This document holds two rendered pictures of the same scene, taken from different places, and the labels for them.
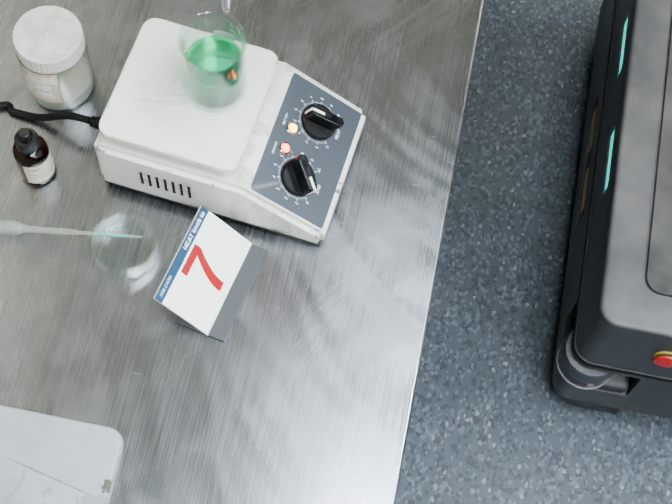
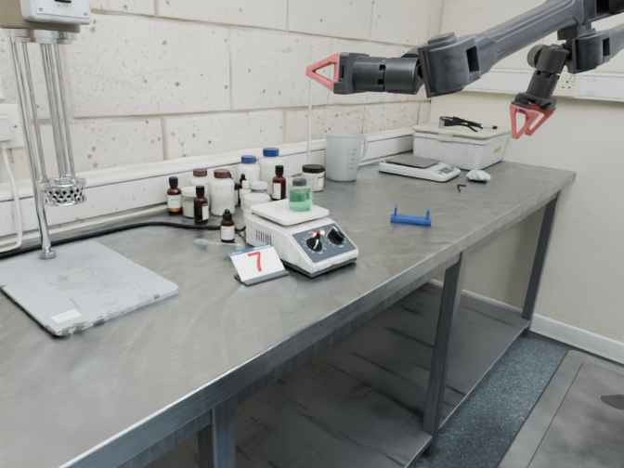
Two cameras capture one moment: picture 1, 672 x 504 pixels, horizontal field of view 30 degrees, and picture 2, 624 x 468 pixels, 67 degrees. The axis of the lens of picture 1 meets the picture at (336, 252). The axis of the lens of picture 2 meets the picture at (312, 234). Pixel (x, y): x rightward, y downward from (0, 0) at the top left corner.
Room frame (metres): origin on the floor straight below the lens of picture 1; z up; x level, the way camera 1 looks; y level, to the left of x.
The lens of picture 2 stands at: (-0.20, -0.41, 1.11)
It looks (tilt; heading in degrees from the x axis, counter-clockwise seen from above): 20 degrees down; 34
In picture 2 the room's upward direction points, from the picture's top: 3 degrees clockwise
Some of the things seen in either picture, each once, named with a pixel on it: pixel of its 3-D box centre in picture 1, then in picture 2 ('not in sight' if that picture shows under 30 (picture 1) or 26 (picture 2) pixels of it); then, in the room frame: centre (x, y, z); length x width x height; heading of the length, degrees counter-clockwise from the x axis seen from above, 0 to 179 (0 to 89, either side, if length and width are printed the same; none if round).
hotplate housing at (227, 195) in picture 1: (222, 129); (297, 234); (0.52, 0.11, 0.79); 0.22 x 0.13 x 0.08; 79
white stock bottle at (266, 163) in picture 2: not in sight; (270, 171); (0.85, 0.45, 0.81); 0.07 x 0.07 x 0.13
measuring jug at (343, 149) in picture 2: not in sight; (345, 156); (1.18, 0.39, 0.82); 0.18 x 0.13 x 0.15; 162
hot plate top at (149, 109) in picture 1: (190, 94); (289, 210); (0.53, 0.13, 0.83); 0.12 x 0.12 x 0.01; 79
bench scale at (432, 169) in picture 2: not in sight; (420, 167); (1.45, 0.23, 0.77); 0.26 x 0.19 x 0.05; 90
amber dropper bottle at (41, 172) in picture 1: (31, 152); (227, 224); (0.48, 0.26, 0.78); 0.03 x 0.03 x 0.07
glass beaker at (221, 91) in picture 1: (215, 66); (300, 192); (0.53, 0.11, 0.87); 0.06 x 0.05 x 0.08; 17
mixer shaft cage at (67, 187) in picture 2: not in sight; (54, 121); (0.18, 0.32, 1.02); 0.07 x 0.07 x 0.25
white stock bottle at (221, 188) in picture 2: not in sight; (222, 191); (0.61, 0.41, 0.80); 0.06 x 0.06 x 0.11
